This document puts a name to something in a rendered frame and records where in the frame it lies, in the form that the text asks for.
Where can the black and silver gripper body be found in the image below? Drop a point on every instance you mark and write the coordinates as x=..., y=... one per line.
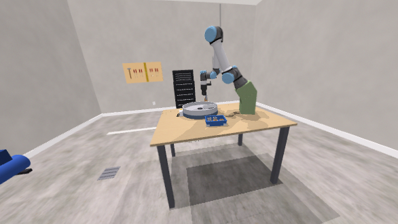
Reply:
x=203, y=86

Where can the blue crate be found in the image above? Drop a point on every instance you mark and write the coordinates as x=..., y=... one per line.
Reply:
x=216, y=123

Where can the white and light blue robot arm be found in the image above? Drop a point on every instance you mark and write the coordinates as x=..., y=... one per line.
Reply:
x=214, y=35

